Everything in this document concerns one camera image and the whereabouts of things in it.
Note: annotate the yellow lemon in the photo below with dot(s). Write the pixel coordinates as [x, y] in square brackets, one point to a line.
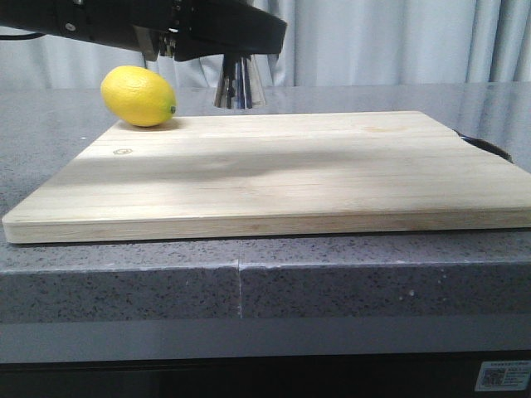
[138, 96]

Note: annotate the wooden cutting board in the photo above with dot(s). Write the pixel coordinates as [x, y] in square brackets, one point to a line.
[278, 174]

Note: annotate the white QR code label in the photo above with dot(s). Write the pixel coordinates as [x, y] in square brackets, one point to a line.
[503, 376]

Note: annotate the grey curtain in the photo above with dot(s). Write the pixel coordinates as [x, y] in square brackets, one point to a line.
[327, 43]

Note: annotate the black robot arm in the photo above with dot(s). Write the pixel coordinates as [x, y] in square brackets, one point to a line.
[60, 18]

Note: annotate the steel double jigger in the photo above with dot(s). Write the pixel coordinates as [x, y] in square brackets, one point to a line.
[239, 84]

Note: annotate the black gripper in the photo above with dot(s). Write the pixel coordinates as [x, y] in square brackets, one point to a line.
[202, 28]

